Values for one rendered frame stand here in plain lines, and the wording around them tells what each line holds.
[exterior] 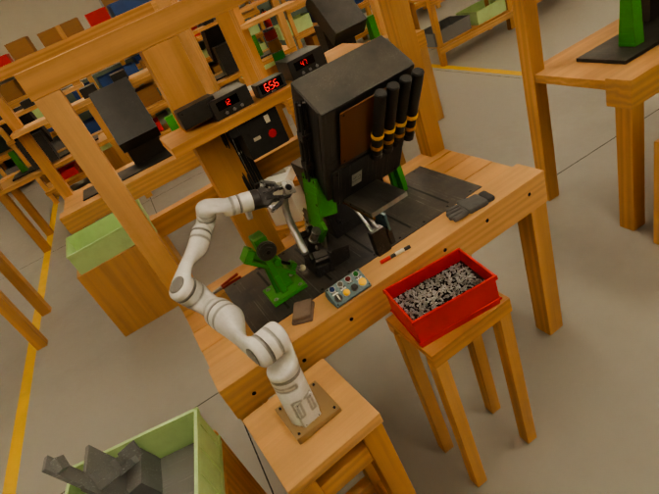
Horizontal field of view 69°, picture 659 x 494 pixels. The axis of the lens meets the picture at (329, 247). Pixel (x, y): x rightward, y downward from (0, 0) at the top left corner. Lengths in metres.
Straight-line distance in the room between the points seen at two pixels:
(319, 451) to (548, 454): 1.13
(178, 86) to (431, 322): 1.23
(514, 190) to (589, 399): 0.97
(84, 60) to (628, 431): 2.42
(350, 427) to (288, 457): 0.19
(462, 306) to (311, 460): 0.65
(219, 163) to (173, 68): 0.38
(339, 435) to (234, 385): 0.43
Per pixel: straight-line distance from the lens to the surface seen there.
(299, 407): 1.41
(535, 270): 2.38
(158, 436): 1.66
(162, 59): 1.92
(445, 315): 1.58
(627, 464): 2.28
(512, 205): 2.06
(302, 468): 1.43
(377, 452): 1.53
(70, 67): 1.90
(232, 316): 1.39
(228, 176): 2.03
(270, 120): 1.93
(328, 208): 1.82
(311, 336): 1.70
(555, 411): 2.39
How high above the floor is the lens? 1.96
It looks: 31 degrees down
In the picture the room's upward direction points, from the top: 24 degrees counter-clockwise
